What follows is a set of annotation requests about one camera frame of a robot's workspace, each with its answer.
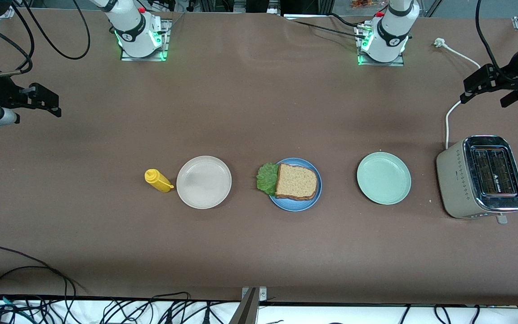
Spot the yellow mustard squeeze bottle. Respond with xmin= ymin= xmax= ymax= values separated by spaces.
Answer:
xmin=144 ymin=169 xmax=174 ymax=194

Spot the brown bread slice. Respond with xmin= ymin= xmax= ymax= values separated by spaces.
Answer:
xmin=276 ymin=163 xmax=318 ymax=201

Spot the green lettuce leaf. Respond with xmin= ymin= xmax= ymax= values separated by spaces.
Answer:
xmin=256 ymin=163 xmax=280 ymax=196

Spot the pale green round plate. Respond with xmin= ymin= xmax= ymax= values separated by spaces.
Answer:
xmin=356 ymin=152 xmax=412 ymax=206

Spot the beige round plate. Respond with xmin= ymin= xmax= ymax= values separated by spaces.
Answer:
xmin=176 ymin=155 xmax=232 ymax=210

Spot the blue round plate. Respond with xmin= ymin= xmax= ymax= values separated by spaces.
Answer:
xmin=266 ymin=157 xmax=322 ymax=212

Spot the beige chrome toaster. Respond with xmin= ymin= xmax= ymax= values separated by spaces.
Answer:
xmin=436 ymin=135 xmax=518 ymax=225

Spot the grey metal strut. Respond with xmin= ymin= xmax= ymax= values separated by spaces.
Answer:
xmin=228 ymin=288 xmax=259 ymax=324

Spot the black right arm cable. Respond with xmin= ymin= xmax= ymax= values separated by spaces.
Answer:
xmin=0 ymin=0 xmax=91 ymax=75

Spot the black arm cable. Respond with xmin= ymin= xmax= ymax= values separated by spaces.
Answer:
xmin=0 ymin=0 xmax=91 ymax=75
xmin=475 ymin=0 xmax=518 ymax=84

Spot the white toaster power cord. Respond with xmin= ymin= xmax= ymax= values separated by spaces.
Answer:
xmin=434 ymin=38 xmax=482 ymax=150

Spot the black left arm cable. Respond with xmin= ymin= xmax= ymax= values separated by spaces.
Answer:
xmin=475 ymin=0 xmax=518 ymax=84

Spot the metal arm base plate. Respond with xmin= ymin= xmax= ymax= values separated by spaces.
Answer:
xmin=357 ymin=22 xmax=406 ymax=67
xmin=120 ymin=18 xmax=170 ymax=62

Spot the black base cable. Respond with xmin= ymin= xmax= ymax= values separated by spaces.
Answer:
xmin=291 ymin=19 xmax=367 ymax=39

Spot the black floor cable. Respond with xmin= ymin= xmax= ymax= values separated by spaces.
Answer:
xmin=150 ymin=292 xmax=193 ymax=315

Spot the metal table edge bracket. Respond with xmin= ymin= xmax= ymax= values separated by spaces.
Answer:
xmin=242 ymin=287 xmax=268 ymax=301

